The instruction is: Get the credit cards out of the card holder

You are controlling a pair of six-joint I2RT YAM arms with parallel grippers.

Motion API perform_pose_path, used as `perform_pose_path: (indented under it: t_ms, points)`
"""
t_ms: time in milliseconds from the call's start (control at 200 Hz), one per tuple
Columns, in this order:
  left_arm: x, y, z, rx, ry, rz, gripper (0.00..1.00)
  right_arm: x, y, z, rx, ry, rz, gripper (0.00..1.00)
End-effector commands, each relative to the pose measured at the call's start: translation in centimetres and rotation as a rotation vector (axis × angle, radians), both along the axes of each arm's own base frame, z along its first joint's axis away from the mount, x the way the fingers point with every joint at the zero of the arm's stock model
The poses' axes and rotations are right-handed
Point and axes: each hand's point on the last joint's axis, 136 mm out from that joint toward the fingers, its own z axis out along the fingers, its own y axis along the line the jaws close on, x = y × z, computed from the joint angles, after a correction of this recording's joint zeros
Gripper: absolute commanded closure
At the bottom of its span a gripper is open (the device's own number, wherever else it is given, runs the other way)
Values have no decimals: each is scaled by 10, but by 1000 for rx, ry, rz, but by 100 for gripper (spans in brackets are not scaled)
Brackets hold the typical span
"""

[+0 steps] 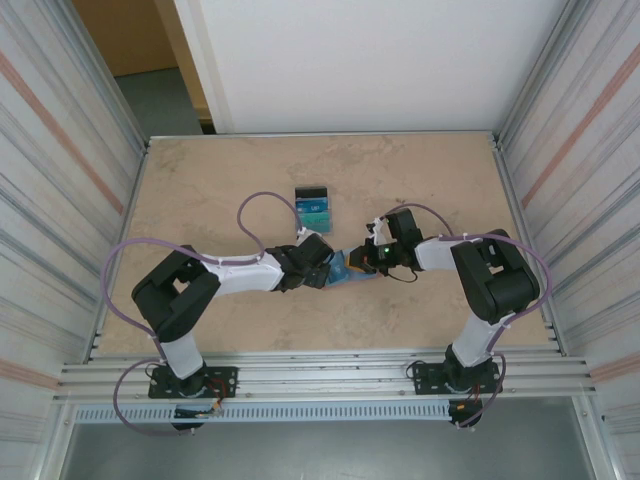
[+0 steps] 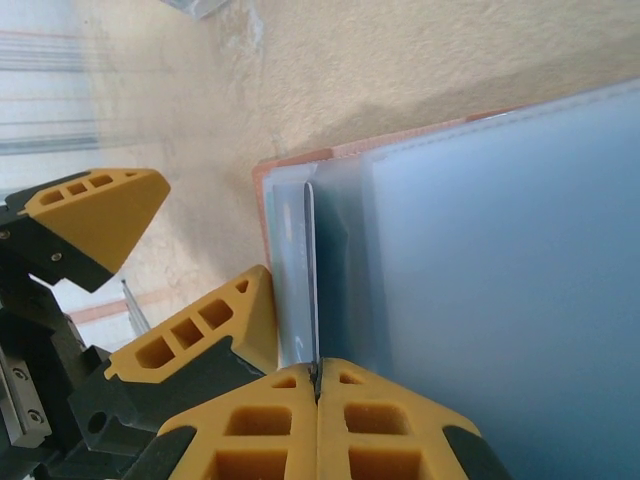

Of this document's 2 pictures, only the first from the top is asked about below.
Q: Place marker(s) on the blue VIP credit card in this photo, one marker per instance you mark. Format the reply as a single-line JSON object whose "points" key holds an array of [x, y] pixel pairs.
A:
{"points": [[312, 206]]}

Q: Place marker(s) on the teal credit card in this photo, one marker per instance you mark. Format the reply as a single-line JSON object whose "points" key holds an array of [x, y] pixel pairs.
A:
{"points": [[320, 220]]}

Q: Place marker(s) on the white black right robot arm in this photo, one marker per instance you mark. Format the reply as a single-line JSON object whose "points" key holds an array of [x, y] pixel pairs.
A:
{"points": [[500, 290]]}

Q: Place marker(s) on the clear acrylic card stand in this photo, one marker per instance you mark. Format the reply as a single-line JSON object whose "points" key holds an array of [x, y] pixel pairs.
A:
{"points": [[326, 232]]}

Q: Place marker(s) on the black VIP credit card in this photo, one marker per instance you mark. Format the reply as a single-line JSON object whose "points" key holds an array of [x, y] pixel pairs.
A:
{"points": [[312, 192]]}

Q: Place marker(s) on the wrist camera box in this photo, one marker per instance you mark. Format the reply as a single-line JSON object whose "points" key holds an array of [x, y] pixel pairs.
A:
{"points": [[306, 232], [379, 232]]}

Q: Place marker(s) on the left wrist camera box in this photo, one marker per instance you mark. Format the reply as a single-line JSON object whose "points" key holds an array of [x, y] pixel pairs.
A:
{"points": [[306, 232]]}

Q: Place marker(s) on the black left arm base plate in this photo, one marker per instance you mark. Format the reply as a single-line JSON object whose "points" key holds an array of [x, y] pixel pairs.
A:
{"points": [[225, 375]]}

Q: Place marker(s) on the grey metal lower shelf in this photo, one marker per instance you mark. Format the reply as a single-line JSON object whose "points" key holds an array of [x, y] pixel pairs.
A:
{"points": [[325, 450]]}

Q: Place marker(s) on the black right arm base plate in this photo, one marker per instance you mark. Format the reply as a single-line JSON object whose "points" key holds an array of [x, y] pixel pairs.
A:
{"points": [[425, 380]]}

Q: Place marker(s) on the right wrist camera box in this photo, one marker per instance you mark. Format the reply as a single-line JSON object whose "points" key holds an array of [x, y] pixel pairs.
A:
{"points": [[379, 232]]}

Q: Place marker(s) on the brown wooden door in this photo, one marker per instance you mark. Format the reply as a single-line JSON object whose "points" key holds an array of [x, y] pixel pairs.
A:
{"points": [[130, 35]]}

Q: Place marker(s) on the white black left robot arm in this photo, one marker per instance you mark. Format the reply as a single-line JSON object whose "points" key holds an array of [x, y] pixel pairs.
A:
{"points": [[175, 300]]}

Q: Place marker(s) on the aluminium front rail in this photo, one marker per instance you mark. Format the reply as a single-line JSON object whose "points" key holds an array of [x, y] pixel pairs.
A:
{"points": [[325, 372]]}

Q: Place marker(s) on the pink leather card wallet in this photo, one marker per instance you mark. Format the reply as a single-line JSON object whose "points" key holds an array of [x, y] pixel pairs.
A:
{"points": [[350, 281]]}

